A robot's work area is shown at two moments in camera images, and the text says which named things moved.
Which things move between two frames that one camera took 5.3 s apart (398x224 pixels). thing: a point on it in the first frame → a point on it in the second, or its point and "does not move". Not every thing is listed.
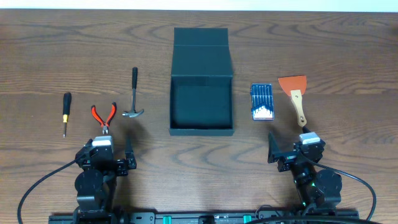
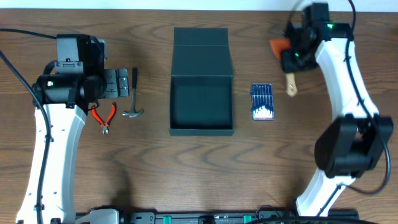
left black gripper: (109, 165) → (110, 83)
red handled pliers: (105, 126) does not move
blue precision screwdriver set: (262, 102) does not move
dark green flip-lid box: (201, 83) does not move
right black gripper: (281, 157) → (288, 66)
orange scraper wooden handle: (295, 86) → (278, 46)
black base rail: (191, 217) does not move
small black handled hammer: (133, 112) does not move
